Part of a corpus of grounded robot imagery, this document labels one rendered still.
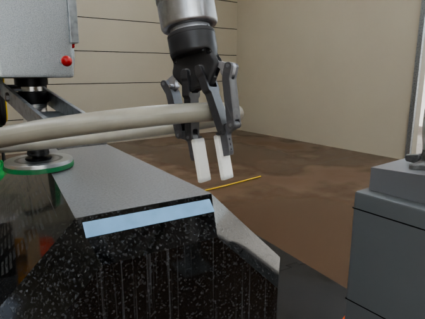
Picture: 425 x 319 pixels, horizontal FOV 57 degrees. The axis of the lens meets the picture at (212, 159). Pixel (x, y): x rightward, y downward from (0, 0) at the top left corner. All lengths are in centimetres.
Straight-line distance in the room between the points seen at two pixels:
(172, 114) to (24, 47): 81
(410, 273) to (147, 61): 618
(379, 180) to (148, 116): 99
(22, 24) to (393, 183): 123
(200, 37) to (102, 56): 616
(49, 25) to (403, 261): 129
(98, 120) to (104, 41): 623
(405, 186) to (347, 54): 514
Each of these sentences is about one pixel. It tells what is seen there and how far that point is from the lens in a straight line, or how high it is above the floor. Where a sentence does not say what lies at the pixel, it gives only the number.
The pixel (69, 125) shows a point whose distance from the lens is 56.
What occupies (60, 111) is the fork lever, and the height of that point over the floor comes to 107.
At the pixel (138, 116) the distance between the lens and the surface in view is 55.
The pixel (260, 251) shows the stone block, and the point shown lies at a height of 68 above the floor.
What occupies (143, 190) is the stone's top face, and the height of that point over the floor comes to 87.
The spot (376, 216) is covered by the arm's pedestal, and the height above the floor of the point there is 73.
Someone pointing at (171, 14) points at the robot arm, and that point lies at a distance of 61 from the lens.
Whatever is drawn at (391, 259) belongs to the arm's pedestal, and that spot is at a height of 61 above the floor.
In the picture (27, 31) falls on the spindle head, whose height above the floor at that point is 130.
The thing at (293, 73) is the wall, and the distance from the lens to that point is 706.
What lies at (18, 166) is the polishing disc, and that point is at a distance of 136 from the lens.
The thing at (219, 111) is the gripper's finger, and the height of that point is 113.
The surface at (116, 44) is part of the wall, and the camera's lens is 685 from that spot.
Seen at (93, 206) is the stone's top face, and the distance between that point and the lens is 100.
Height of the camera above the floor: 119
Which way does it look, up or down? 13 degrees down
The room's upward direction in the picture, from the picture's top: straight up
